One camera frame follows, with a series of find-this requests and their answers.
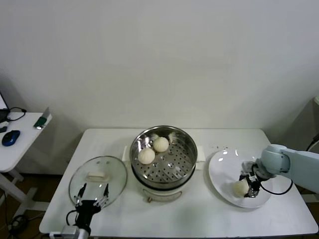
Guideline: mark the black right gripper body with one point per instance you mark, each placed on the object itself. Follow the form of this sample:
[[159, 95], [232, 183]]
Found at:
[[254, 178]]

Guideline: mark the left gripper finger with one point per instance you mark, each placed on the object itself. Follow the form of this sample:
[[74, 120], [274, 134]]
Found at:
[[107, 190], [82, 190]]

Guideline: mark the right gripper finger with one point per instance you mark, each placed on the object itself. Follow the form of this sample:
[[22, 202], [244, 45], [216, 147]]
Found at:
[[243, 178], [253, 194]]

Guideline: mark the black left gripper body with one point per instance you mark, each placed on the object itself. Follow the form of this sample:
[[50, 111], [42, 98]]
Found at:
[[86, 210]]

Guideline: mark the white steamed baozi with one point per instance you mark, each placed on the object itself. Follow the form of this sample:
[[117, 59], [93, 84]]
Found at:
[[160, 145], [146, 156], [238, 189]]

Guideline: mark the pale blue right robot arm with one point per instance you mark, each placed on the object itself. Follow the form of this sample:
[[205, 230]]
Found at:
[[294, 161]]

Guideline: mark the perforated steel steamer basket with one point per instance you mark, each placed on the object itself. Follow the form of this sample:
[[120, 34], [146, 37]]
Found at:
[[174, 164]]

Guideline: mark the white round plate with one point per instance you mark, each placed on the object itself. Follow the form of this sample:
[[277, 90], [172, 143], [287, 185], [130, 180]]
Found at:
[[221, 174]]

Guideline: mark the cream electric cooking pot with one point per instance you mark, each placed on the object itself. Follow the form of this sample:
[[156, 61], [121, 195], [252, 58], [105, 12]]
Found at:
[[162, 193]]

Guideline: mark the white side table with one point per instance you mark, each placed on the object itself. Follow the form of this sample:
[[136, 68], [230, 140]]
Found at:
[[25, 142]]

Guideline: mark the green and white flat box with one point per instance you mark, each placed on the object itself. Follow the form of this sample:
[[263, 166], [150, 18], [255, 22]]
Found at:
[[41, 122]]

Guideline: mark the blue computer mouse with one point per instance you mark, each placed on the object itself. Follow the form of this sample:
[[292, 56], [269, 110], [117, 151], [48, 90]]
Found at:
[[10, 137]]

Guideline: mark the laptop computer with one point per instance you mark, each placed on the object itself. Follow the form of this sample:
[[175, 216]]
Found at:
[[2, 102]]

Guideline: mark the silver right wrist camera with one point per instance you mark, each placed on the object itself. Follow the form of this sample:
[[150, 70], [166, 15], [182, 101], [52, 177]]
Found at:
[[248, 166]]

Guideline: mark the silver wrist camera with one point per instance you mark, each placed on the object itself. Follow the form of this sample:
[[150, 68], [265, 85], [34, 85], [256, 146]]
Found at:
[[248, 166], [71, 231]]

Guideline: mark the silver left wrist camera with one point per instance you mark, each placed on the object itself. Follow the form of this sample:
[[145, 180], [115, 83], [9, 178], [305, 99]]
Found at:
[[71, 231]]

